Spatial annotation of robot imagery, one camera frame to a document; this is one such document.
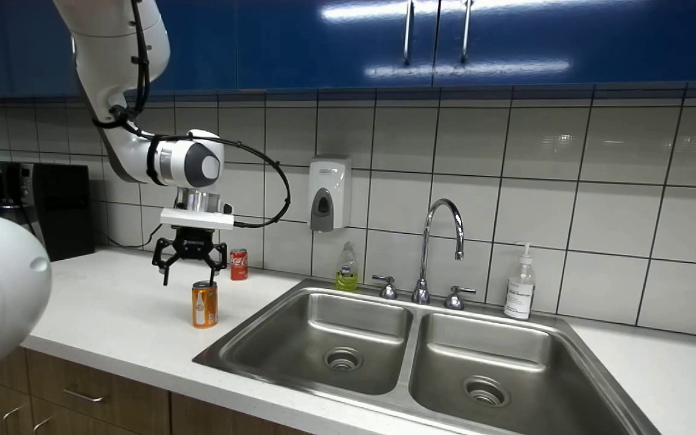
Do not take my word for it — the chrome tap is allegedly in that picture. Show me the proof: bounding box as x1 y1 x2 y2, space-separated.
411 198 466 305

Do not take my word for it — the wooden cabinet door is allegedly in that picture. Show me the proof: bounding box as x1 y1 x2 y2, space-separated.
0 382 33 435
30 413 137 435
170 391 315 435

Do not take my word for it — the green dish soap bottle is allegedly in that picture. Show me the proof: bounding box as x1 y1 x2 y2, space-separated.
335 241 359 292

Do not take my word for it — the black coffee machine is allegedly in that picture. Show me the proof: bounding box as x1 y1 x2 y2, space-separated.
0 161 96 262

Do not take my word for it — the chrome tap lever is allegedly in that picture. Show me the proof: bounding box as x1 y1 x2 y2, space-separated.
372 274 399 300
443 285 478 311

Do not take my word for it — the drawer handle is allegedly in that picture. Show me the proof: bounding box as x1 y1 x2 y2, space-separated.
62 388 106 404

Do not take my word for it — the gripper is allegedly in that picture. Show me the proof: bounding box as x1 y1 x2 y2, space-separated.
152 227 229 288

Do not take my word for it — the blue wall cabinet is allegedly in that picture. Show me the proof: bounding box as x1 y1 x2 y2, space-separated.
0 0 696 101

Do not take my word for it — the wooden drawer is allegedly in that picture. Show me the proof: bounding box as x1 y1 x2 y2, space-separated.
25 349 172 435

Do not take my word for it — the black cable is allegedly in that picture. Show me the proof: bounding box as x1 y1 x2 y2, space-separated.
105 222 164 250

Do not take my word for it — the wall soap dispenser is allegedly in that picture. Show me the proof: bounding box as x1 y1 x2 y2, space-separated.
308 155 353 233

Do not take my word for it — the clear pump bottle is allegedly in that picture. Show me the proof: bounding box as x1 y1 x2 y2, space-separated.
503 242 537 321

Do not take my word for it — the steel double sink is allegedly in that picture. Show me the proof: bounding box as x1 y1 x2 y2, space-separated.
192 277 664 435

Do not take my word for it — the blue cabinet door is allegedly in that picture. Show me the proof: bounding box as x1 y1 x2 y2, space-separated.
153 0 239 93
236 0 440 91
433 0 696 87

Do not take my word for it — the cabinet door handle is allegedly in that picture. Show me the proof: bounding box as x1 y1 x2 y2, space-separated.
402 0 416 66
460 0 475 65

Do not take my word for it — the orange soda can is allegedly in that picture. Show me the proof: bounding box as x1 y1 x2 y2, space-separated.
192 281 219 329

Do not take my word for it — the red soda can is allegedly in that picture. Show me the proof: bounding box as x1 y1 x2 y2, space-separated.
230 248 249 282

